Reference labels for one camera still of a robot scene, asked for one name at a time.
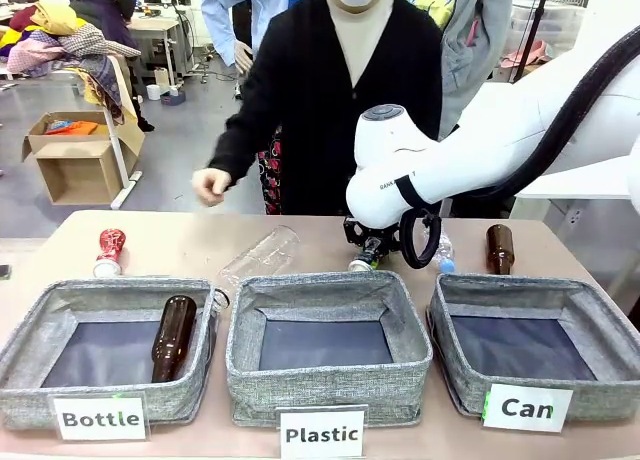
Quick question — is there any white folding table frame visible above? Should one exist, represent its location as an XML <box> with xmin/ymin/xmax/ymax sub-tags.
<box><xmin>0</xmin><ymin>54</ymin><xmax>144</xmax><ymax>211</ymax></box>

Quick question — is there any person in grey hoodie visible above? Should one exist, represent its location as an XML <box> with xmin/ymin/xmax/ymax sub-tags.
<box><xmin>392</xmin><ymin>0</ymin><xmax>515</xmax><ymax>142</ymax></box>

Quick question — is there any background wooden desk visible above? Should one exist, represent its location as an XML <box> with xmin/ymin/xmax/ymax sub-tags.
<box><xmin>126</xmin><ymin>15</ymin><xmax>184</xmax><ymax>89</ymax></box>

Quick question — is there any open cardboard box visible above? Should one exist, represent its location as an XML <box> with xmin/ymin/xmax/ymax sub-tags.
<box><xmin>20</xmin><ymin>110</ymin><xmax>146</xmax><ymax>206</ymax></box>

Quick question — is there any black stand pole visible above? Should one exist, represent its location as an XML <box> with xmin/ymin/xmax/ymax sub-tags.
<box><xmin>513</xmin><ymin>0</ymin><xmax>554</xmax><ymax>84</ymax></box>

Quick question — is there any grey fabric basket bottle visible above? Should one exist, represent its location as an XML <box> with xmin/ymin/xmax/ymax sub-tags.
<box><xmin>0</xmin><ymin>278</ymin><xmax>220</xmax><ymax>430</ymax></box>

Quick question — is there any grey fabric basket can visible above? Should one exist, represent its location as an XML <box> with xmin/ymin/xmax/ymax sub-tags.
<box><xmin>426</xmin><ymin>272</ymin><xmax>640</xmax><ymax>423</ymax></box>

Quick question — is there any white side table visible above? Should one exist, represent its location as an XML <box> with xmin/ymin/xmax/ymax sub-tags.
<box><xmin>513</xmin><ymin>155</ymin><xmax>640</xmax><ymax>301</ymax></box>

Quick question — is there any white label card Can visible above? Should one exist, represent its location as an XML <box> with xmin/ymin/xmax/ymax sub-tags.
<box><xmin>481</xmin><ymin>382</ymin><xmax>575</xmax><ymax>434</ymax></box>

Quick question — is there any red patterned drink can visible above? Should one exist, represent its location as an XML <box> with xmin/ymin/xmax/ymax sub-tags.
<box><xmin>92</xmin><ymin>228</ymin><xmax>127</xmax><ymax>278</ymax></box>

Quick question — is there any black corrugated cable hose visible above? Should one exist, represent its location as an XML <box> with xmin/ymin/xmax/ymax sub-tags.
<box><xmin>398</xmin><ymin>25</ymin><xmax>640</xmax><ymax>270</ymax></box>

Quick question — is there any person's right hand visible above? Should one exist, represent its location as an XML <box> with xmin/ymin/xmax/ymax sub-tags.
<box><xmin>191</xmin><ymin>167</ymin><xmax>233</xmax><ymax>208</ymax></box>

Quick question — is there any brown glass bottle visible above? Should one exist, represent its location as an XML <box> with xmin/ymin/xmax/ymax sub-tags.
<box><xmin>150</xmin><ymin>294</ymin><xmax>199</xmax><ymax>384</ymax></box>
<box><xmin>485</xmin><ymin>223</ymin><xmax>516</xmax><ymax>276</ymax></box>

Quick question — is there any grey fabric basket plastic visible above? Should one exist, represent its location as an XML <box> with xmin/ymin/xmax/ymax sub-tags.
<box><xmin>225</xmin><ymin>270</ymin><xmax>434</xmax><ymax>428</ymax></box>

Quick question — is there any clear plastic cup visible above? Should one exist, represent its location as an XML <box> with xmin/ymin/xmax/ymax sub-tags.
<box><xmin>217</xmin><ymin>224</ymin><xmax>302</xmax><ymax>287</ymax></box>

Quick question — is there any silver white drink can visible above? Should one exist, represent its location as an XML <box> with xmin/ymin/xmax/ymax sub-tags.
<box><xmin>347</xmin><ymin>253</ymin><xmax>381</xmax><ymax>274</ymax></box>

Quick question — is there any pile of colourful clothes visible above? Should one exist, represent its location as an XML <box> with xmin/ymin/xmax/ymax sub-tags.
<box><xmin>0</xmin><ymin>0</ymin><xmax>143</xmax><ymax>124</ymax></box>

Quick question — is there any pink cloth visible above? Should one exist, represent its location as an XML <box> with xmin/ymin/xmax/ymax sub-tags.
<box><xmin>501</xmin><ymin>38</ymin><xmax>553</xmax><ymax>72</ymax></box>

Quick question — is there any small clear plastic bottle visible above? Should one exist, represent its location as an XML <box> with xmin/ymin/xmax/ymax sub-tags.
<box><xmin>209</xmin><ymin>286</ymin><xmax>232</xmax><ymax>315</ymax></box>

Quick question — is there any person in black cardigan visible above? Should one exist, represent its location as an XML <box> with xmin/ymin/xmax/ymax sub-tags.
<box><xmin>208</xmin><ymin>0</ymin><xmax>444</xmax><ymax>217</ymax></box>

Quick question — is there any light blue shirt figure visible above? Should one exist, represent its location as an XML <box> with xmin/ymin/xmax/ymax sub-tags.
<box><xmin>200</xmin><ymin>0</ymin><xmax>329</xmax><ymax>76</ymax></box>

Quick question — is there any person in dark jacket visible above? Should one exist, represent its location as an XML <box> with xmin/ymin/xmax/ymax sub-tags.
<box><xmin>52</xmin><ymin>0</ymin><xmax>156</xmax><ymax>133</ymax></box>

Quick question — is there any white label card Plastic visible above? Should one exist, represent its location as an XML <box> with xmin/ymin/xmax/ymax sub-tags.
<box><xmin>277</xmin><ymin>405</ymin><xmax>368</xmax><ymax>460</ymax></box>

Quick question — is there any clear bottle with blue cap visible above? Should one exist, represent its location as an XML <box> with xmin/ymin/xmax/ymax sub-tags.
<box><xmin>422</xmin><ymin>225</ymin><xmax>457</xmax><ymax>275</ymax></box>

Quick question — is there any white label card Bottle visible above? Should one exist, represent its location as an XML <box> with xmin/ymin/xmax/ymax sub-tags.
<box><xmin>52</xmin><ymin>394</ymin><xmax>148</xmax><ymax>442</ymax></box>

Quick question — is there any person's right forearm black sleeve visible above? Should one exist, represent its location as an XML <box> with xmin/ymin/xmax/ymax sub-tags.
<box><xmin>208</xmin><ymin>64</ymin><xmax>281</xmax><ymax>187</ymax></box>

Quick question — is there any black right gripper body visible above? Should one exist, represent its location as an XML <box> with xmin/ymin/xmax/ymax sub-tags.
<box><xmin>342</xmin><ymin>216</ymin><xmax>402</xmax><ymax>255</ymax></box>

